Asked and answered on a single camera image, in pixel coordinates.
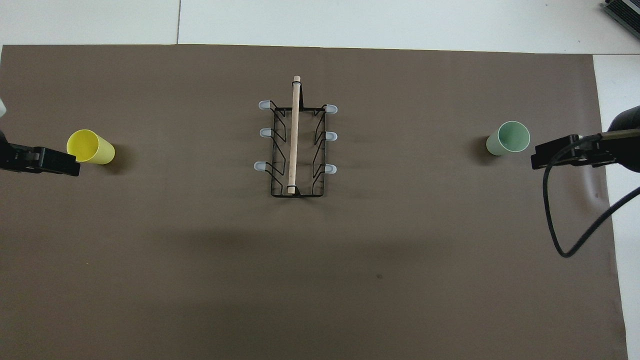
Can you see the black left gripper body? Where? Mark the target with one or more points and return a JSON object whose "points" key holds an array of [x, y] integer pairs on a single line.
{"points": [[20, 157]]}

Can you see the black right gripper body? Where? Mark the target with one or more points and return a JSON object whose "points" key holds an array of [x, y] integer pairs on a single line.
{"points": [[625, 145]]}

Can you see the yellow plastic cup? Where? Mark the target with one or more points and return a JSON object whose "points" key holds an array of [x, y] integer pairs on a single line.
{"points": [[99, 151]]}

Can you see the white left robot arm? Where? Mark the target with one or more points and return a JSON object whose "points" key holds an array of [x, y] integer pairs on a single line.
{"points": [[2, 107]]}

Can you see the pale green plastic cup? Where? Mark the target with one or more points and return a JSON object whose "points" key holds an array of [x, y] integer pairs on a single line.
{"points": [[510, 137]]}

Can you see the grey ribbed device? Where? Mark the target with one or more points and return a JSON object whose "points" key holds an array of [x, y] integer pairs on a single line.
{"points": [[625, 10]]}

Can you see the brown paper table mat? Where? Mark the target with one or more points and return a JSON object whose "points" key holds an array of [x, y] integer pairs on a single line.
{"points": [[200, 275]]}

